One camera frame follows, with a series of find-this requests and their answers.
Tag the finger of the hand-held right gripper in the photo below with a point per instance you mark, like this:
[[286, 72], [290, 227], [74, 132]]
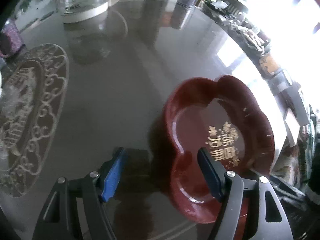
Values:
[[287, 187]]

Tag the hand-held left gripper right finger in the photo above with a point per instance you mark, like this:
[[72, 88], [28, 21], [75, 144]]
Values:
[[210, 172]]

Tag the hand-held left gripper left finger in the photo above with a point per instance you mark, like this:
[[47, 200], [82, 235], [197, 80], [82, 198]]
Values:
[[113, 175]]

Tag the small red flower-shaped plate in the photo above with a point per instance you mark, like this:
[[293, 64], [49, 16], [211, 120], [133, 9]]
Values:
[[190, 130]]

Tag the purple thermos jug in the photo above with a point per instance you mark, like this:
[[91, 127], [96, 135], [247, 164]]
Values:
[[10, 37]]

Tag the glass electric kettle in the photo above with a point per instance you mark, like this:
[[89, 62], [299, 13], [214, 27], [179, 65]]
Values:
[[80, 2]]

